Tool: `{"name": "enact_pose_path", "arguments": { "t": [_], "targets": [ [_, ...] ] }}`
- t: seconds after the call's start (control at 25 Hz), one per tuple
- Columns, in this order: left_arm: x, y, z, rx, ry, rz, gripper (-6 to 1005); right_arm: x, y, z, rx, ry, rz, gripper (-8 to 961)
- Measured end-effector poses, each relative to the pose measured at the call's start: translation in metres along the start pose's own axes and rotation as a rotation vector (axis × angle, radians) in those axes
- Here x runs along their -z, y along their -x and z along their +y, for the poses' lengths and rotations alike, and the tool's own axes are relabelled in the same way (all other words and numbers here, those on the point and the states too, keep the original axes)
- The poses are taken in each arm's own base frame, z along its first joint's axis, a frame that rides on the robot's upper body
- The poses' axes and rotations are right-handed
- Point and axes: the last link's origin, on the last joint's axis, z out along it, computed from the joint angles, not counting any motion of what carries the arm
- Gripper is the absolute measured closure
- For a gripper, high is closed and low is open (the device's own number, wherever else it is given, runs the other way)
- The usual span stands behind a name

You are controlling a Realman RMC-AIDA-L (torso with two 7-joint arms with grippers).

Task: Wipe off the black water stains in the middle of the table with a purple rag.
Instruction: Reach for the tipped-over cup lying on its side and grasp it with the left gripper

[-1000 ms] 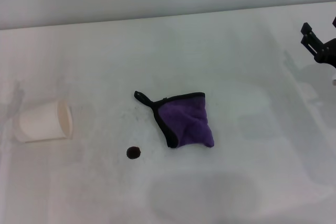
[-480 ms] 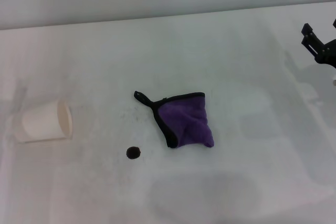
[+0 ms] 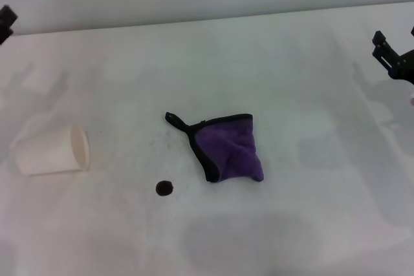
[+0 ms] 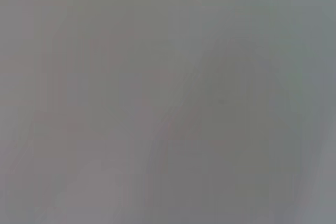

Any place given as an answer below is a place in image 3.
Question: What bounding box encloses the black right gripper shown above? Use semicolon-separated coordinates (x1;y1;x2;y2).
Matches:
371;25;414;86

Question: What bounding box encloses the white paper cup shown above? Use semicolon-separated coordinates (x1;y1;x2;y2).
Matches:
12;123;91;177

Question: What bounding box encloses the purple rag with black trim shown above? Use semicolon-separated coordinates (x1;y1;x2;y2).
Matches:
164;111;265;184

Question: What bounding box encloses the black water stain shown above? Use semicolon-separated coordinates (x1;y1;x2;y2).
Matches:
155;180;175;197

